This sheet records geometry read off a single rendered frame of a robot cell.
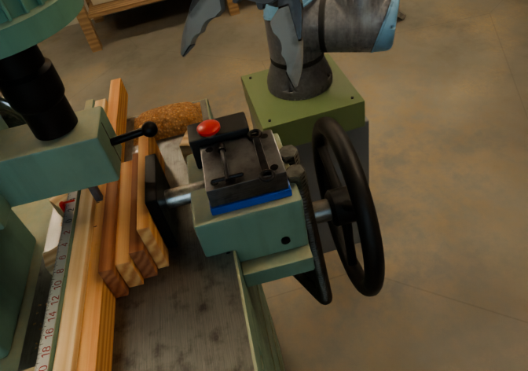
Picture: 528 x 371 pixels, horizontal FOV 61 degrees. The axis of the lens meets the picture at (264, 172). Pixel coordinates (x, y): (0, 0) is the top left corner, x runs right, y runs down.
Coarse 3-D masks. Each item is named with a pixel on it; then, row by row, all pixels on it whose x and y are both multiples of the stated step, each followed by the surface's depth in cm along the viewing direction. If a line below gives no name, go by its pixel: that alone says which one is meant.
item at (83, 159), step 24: (96, 120) 53; (0, 144) 53; (24, 144) 52; (48, 144) 51; (72, 144) 51; (96, 144) 51; (120, 144) 60; (0, 168) 51; (24, 168) 52; (48, 168) 52; (72, 168) 53; (96, 168) 53; (0, 192) 53; (24, 192) 54; (48, 192) 54
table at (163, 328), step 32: (128, 128) 81; (128, 160) 74; (192, 224) 62; (192, 256) 58; (224, 256) 57; (288, 256) 59; (160, 288) 55; (192, 288) 54; (224, 288) 53; (128, 320) 52; (160, 320) 52; (192, 320) 51; (224, 320) 50; (128, 352) 50; (160, 352) 49; (192, 352) 48; (224, 352) 48; (256, 352) 49
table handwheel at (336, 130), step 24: (312, 144) 79; (336, 144) 61; (360, 168) 59; (336, 192) 70; (360, 192) 58; (336, 216) 69; (360, 216) 58; (336, 240) 82; (360, 264) 78; (384, 264) 60; (360, 288) 68
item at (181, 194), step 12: (156, 156) 59; (156, 168) 57; (156, 180) 55; (156, 192) 54; (168, 192) 58; (180, 192) 58; (156, 204) 53; (168, 204) 58; (180, 204) 58; (156, 216) 54; (168, 216) 57; (168, 228) 56; (168, 240) 58
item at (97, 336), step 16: (112, 80) 87; (112, 96) 83; (112, 112) 79; (96, 208) 61; (96, 224) 59; (96, 256) 55; (96, 272) 53; (96, 288) 52; (96, 304) 50; (112, 304) 53; (96, 320) 49; (112, 320) 52; (80, 336) 47; (96, 336) 47; (112, 336) 51; (80, 352) 46; (96, 352) 46; (80, 368) 45; (96, 368) 45
